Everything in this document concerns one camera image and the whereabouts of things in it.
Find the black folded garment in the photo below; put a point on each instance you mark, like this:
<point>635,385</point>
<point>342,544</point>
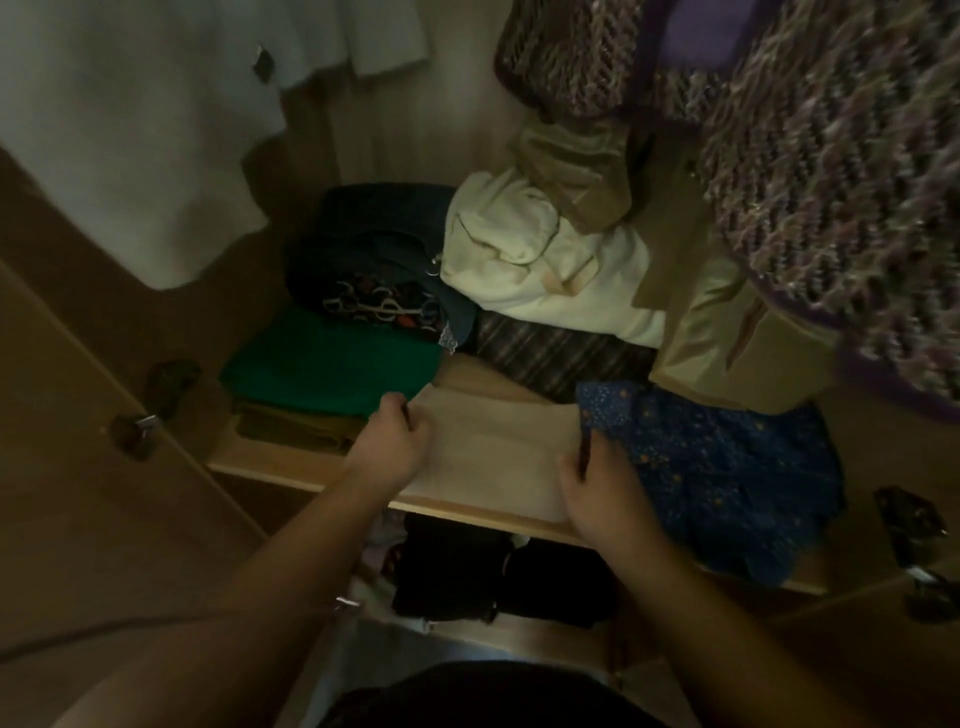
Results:
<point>487,570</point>

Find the olive brown folded garment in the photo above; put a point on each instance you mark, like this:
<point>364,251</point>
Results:
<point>300,431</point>

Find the person's left hand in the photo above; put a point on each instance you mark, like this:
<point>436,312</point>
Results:
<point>388,451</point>

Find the person's right hand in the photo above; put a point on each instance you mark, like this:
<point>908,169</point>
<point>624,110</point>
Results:
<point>607,504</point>

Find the dark patterned garment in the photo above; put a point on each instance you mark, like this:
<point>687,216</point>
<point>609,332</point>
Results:
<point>386,304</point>

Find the person's black shirt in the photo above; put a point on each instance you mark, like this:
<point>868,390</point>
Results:
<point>487,697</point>

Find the metal door hinge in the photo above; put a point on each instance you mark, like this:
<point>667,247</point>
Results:
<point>915,551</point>
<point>150,409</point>

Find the folded green garment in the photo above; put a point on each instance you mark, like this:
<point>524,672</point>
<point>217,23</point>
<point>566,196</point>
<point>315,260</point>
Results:
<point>330,367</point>

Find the cream white garment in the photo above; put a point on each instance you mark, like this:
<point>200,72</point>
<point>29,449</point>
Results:
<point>547,262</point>

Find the purple knitted hanging garment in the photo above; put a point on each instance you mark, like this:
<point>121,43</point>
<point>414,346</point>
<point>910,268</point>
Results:
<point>825,150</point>

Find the blue floral garment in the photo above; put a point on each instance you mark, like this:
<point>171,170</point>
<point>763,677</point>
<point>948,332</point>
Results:
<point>720,480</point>

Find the person's right forearm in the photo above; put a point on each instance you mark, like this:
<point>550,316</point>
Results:
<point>720,645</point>

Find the tan hanging garment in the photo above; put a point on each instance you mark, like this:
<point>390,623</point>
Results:
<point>577,169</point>

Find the shiny gold satin garment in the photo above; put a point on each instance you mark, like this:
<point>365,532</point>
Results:
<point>735,337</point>

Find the wooden wardrobe door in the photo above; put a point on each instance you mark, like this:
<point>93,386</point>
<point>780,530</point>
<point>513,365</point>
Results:
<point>97,487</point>

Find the beige cloth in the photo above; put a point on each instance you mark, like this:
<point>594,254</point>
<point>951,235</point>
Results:
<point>495,459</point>

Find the person's left thumb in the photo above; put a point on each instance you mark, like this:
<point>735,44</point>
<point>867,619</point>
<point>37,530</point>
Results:
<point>395,411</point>

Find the wooden wardrobe shelf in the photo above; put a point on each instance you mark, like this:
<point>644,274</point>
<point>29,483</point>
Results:
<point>300,469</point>

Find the person's left forearm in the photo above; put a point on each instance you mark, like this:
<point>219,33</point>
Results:
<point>247,600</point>

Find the white hanging garment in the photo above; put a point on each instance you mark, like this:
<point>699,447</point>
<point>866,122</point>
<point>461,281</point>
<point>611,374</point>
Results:
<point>150,112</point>

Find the person's right thumb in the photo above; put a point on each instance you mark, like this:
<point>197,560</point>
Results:
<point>589,456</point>

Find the plaid striped garment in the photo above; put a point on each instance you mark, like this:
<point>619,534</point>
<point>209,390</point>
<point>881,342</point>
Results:
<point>559,356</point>

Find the dark navy folded garment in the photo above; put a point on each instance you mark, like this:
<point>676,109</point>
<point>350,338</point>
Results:
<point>375,232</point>

